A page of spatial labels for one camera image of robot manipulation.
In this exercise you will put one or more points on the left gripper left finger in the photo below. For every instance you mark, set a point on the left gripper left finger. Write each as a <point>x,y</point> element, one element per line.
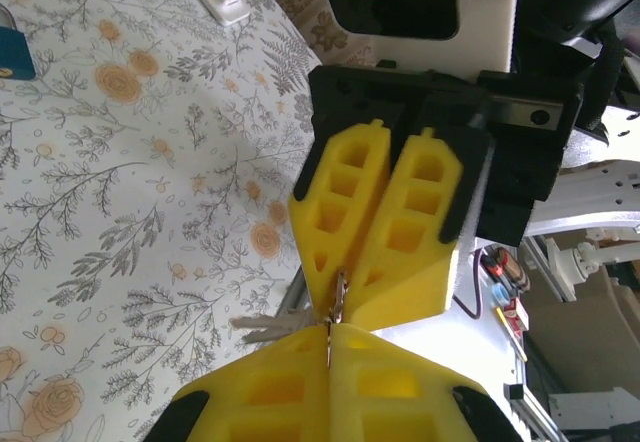
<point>280,392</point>

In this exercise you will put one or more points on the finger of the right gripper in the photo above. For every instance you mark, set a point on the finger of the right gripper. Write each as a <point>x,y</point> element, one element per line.
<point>430,272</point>
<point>320,242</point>

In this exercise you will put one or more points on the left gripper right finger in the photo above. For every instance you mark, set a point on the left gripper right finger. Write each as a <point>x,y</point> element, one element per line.
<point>400,392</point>

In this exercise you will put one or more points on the teal padlock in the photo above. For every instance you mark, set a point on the teal padlock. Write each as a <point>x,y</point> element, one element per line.
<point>15,54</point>

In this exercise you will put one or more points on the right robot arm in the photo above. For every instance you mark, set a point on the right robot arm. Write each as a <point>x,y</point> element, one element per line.
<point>600,187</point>

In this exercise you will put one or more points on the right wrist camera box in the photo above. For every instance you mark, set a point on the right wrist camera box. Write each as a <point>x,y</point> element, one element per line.
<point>400,12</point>

